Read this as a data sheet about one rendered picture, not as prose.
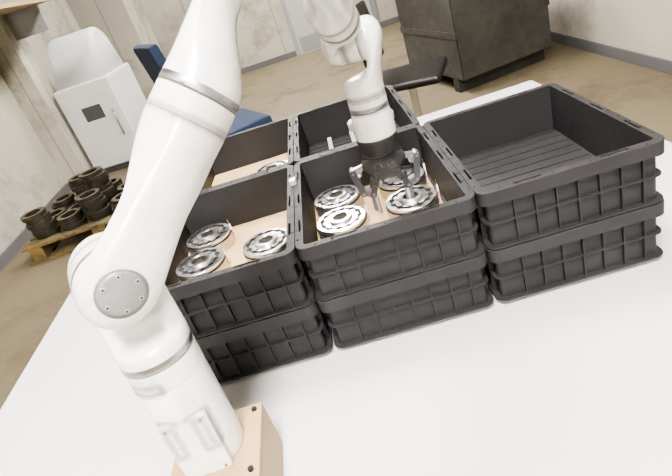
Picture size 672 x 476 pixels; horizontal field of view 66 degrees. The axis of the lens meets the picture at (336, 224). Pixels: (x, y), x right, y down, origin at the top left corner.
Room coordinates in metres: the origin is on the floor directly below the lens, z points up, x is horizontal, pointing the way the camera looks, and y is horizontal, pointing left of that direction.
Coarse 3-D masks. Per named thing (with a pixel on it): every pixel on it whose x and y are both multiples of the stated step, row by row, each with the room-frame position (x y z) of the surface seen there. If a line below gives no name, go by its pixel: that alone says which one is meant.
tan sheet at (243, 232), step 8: (272, 216) 1.11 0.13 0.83; (280, 216) 1.09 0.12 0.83; (248, 224) 1.11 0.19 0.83; (256, 224) 1.09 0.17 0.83; (264, 224) 1.08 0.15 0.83; (272, 224) 1.06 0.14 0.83; (280, 224) 1.05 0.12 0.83; (240, 232) 1.08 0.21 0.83; (248, 232) 1.07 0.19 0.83; (256, 232) 1.05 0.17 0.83; (240, 240) 1.04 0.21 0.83; (232, 248) 1.01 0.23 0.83; (240, 248) 1.00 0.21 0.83; (232, 256) 0.98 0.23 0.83; (240, 256) 0.97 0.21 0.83; (232, 264) 0.94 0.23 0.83
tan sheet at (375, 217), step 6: (366, 186) 1.09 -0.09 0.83; (432, 186) 0.99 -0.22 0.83; (378, 192) 1.04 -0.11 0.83; (366, 198) 1.03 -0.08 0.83; (366, 204) 1.01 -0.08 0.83; (372, 204) 1.00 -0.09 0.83; (384, 204) 0.98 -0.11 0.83; (372, 210) 0.97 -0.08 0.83; (384, 210) 0.95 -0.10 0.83; (372, 216) 0.94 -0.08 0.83; (378, 216) 0.94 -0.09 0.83; (384, 216) 0.93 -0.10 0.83; (372, 222) 0.92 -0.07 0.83; (318, 234) 0.95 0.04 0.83
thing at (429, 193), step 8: (400, 192) 0.95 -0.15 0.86; (424, 192) 0.91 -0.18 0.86; (432, 192) 0.90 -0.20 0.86; (392, 200) 0.93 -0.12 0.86; (424, 200) 0.88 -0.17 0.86; (432, 200) 0.87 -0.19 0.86; (392, 208) 0.89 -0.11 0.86; (400, 208) 0.88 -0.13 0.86; (408, 208) 0.87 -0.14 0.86; (416, 208) 0.86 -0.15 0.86
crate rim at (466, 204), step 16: (416, 128) 1.09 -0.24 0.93; (432, 144) 0.96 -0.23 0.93; (304, 160) 1.12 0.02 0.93; (448, 160) 0.87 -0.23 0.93; (464, 192) 0.73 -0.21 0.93; (432, 208) 0.72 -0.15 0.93; (448, 208) 0.71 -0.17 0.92; (464, 208) 0.71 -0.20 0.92; (384, 224) 0.72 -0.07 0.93; (400, 224) 0.71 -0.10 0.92; (416, 224) 0.71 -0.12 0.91; (320, 240) 0.74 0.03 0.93; (336, 240) 0.72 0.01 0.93; (352, 240) 0.72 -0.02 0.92; (368, 240) 0.72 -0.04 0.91; (304, 256) 0.73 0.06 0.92; (320, 256) 0.72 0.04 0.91
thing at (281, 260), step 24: (288, 168) 1.10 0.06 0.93; (288, 192) 0.97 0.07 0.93; (288, 216) 0.86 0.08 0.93; (288, 240) 0.77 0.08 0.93; (240, 264) 0.75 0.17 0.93; (264, 264) 0.73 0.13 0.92; (288, 264) 0.73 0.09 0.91; (168, 288) 0.75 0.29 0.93; (192, 288) 0.74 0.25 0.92; (216, 288) 0.74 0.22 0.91
